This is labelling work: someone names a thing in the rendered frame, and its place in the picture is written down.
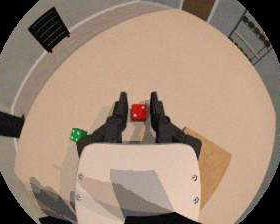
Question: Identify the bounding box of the red die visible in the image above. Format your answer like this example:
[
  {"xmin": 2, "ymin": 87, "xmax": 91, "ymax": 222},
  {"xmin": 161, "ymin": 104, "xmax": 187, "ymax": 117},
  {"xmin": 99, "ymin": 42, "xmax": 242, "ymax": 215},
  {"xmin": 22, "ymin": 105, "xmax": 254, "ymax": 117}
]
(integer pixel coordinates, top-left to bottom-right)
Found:
[{"xmin": 131, "ymin": 104, "xmax": 147, "ymax": 121}]

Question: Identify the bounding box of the green die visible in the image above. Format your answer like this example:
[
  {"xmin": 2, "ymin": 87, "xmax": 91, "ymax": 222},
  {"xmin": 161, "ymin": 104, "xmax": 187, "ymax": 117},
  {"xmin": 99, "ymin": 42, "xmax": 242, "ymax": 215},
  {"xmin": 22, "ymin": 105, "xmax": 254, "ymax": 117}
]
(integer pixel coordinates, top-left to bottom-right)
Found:
[{"xmin": 70, "ymin": 128, "xmax": 87, "ymax": 142}]

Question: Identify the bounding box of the tan mat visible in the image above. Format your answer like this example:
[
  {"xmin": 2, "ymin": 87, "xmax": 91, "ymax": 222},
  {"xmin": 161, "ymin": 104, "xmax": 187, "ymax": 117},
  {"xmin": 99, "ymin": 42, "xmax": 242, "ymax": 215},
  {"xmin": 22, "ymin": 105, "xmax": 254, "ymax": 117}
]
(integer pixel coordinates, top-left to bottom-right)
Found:
[{"xmin": 183, "ymin": 127, "xmax": 232, "ymax": 211}]

